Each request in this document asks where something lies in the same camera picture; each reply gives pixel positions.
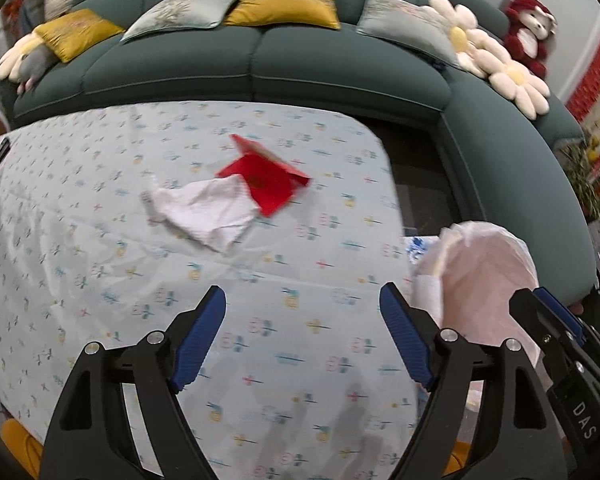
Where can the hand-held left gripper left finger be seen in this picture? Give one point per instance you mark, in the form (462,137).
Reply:
(200,340)

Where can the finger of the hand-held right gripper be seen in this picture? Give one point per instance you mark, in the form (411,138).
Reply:
(530,315)
(560,310)

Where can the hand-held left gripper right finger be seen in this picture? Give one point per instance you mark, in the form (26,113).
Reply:
(405,340)

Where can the waste bin with white liner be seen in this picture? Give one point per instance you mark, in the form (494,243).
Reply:
(480,280)

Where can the white tissue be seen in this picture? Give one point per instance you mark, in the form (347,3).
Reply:
(205,210)

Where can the red cardboard box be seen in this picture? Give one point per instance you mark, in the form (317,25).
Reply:
(265,180)

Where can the floral print tablecloth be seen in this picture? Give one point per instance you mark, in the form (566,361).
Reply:
(130,240)

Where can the yellow slipper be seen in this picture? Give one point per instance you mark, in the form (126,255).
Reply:
(460,457)
(20,447)

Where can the green potted plant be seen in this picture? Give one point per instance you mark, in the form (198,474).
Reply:
(587,180)

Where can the white flower cushion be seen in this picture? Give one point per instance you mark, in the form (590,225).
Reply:
(517,82)
(462,35)

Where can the green sectional sofa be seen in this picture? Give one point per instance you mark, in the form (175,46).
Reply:
(180,75)

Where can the red and white plush bear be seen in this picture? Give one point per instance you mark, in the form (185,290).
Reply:
(527,35)

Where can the grey-blue embroidered cushion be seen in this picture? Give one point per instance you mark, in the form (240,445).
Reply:
(410,25)
(180,12)

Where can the grey plush toy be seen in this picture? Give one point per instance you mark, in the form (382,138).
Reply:
(34,67)

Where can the small yellow embroidered cushion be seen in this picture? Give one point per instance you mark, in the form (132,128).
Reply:
(75,32)

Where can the cream flower cushion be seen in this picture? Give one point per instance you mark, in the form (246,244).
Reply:
(11,60)

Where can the large yellow embroidered cushion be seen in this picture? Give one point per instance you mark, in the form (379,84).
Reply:
(285,2)

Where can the red wall decoration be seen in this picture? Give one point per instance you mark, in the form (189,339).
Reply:
(592,85)

